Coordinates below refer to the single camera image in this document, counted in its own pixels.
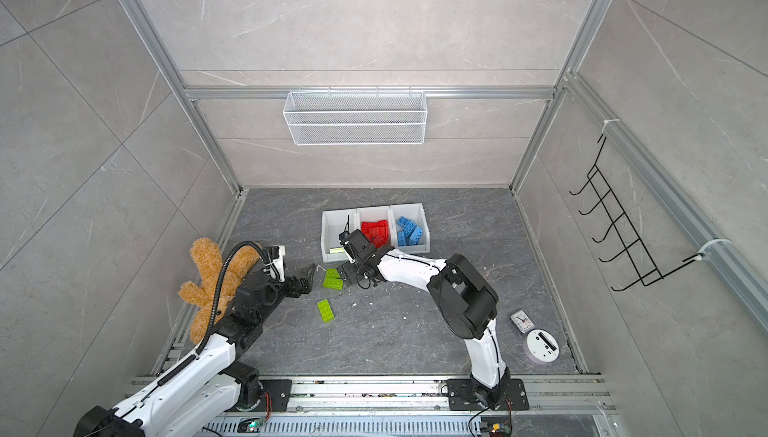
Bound red lego brick front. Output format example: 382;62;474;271
370;229;390;248

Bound green lego brick lone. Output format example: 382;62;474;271
317;299;335;322

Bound red lego brick long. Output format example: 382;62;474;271
361;220;389;231

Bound blue lego brick studs up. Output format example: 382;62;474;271
397;216;417;236

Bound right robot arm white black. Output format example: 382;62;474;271
338;230;510;408

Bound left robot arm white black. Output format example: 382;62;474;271
74;264;316;436

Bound white middle storage bin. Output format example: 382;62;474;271
356;206;397;248

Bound white storage bin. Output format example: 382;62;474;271
387;203;431;254
356;206;397;248
320;208;358;263

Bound white left storage bin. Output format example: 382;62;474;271
320;208;358;263

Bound white right storage bin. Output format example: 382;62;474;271
387;203;431;254

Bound brown teddy bear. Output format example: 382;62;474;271
179;238;260;345

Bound white tape roll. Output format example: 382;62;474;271
524;329;560;365

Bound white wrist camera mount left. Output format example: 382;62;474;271
266;245;286;282

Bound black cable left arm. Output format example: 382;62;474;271
196;240;268;351

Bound white wire mesh basket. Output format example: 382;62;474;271
283;90;428;146

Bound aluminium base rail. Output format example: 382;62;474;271
131;373;619;437

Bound black wire hook rack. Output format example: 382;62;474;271
568;134;706;293

